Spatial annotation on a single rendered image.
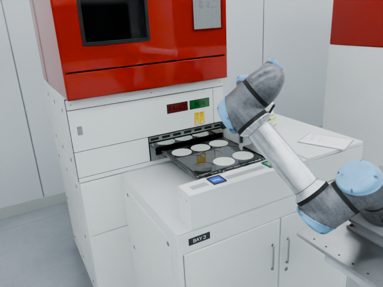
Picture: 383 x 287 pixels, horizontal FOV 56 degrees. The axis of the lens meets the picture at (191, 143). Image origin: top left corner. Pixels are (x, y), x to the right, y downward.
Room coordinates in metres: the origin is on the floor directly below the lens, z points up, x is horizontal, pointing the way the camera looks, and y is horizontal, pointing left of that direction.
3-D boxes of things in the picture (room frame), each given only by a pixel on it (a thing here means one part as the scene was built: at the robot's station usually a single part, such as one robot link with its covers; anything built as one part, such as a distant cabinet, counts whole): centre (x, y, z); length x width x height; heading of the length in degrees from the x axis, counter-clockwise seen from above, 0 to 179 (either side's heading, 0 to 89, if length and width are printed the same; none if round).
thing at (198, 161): (1.61, -0.10, 0.90); 0.34 x 0.34 x 0.01; 28
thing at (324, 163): (1.70, -0.48, 0.89); 0.62 x 0.35 x 0.14; 28
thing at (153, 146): (1.79, 0.02, 0.89); 0.44 x 0.02 x 0.10; 118
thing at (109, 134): (1.72, 0.18, 1.02); 0.82 x 0.03 x 0.40; 118
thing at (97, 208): (2.02, 0.34, 0.41); 0.82 x 0.71 x 0.82; 118
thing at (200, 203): (1.26, -0.21, 0.89); 0.55 x 0.09 x 0.14; 118
